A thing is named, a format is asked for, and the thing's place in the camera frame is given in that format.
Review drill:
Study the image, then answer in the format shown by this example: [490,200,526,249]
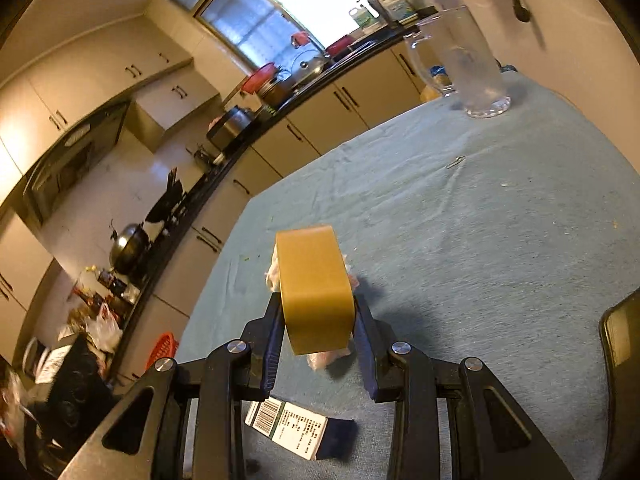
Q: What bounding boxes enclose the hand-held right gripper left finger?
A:
[59,292,287,480]

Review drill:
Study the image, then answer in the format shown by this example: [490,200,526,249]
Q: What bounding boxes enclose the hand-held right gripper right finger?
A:
[352,295,576,480]

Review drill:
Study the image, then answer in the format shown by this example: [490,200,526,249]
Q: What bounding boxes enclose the olive plastic box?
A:
[275,225,357,357]

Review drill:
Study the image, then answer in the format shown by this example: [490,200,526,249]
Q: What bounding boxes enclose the clear plastic bag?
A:
[264,250,362,372]

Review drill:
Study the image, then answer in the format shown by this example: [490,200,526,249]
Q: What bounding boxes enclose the small white green medicine box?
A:
[244,396,357,462]

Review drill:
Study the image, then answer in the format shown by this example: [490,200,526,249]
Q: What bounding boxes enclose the red plastic basket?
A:
[144,332,180,373]

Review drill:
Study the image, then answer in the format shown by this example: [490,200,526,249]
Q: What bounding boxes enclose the white plastic bag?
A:
[86,302,123,353]

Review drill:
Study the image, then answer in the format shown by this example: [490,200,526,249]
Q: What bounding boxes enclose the black lidded wok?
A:
[109,223,151,277]

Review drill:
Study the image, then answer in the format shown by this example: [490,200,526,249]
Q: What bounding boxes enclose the group of condiment bottles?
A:
[70,265,142,311]

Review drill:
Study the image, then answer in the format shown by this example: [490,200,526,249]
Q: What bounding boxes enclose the black frying pan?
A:
[144,167,187,227]

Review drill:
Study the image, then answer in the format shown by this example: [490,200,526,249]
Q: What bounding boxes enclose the black bulky object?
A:
[32,335,117,463]

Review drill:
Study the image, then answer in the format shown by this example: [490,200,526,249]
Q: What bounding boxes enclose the black kitchen countertop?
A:
[100,15,441,361]

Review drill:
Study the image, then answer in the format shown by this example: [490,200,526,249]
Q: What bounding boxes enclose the steel kettle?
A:
[194,144,223,173]

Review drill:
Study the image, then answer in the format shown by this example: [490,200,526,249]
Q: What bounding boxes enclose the steel rice cooker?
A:
[206,106,253,151]

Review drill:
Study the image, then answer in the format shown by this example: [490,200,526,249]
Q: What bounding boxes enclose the beige lower cabinets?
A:
[115,42,436,386]

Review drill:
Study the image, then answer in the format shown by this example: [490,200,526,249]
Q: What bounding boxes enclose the beige cabinets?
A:
[0,10,221,176]
[115,42,436,386]

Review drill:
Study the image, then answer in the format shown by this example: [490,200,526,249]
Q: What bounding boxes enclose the black smartphone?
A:
[598,289,640,480]

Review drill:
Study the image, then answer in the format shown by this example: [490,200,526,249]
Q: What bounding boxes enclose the dark cooking pot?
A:
[260,80,292,107]

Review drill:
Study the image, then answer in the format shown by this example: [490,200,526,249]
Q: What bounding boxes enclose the black range hood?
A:
[22,101,132,226]

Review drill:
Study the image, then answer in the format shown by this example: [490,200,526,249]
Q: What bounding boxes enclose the red plastic basin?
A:
[240,62,279,93]

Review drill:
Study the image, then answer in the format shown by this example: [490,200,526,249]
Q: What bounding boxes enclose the glass pot lid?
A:
[292,50,329,82]

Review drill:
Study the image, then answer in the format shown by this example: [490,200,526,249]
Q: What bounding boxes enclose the clear glass mug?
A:
[402,4,512,120]

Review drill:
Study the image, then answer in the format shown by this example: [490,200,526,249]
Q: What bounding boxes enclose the red plastic bowl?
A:
[325,35,354,57]

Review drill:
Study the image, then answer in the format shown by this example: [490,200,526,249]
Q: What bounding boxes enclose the beige upper cabinets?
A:
[0,10,221,176]

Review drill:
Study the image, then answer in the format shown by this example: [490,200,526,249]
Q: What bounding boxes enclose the kitchen window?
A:
[165,0,383,68]

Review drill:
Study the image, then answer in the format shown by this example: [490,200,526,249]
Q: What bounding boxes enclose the green detergent bottle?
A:
[349,2,381,29]

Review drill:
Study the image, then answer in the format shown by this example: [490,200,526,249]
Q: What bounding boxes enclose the large white jug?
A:
[385,0,417,22]

